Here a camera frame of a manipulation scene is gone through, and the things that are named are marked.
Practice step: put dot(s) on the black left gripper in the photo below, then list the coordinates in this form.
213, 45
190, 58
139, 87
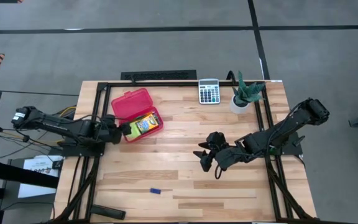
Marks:
112, 130

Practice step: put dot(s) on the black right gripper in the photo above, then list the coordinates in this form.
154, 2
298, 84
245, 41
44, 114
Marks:
228, 157

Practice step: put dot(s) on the green sticky note pad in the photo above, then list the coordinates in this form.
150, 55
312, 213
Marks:
134, 132

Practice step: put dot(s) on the yellow crayon box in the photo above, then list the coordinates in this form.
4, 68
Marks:
148, 124

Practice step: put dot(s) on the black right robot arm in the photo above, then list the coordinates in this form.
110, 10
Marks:
291, 121

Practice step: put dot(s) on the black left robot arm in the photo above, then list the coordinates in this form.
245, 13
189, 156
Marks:
57, 124

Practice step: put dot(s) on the pink plastic pencil box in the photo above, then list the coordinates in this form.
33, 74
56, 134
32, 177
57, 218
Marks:
130, 101

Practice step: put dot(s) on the artificial plant in white pot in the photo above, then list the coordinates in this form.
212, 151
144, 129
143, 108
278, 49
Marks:
239, 107

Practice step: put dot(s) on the grey desk calculator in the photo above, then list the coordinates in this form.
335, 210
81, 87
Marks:
209, 93

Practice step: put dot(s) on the black perforated panel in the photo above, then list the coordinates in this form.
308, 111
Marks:
158, 75

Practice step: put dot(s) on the blue eraser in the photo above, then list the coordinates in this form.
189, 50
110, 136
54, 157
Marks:
155, 191

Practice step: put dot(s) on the black rectangular bar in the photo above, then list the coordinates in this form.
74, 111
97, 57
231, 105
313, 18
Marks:
107, 212

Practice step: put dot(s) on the white paper sheet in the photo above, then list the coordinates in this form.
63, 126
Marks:
42, 163

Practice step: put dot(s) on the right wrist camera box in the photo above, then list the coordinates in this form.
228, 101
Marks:
217, 139

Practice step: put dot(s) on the black aluminium table frame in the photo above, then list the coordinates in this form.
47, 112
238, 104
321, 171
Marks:
166, 84

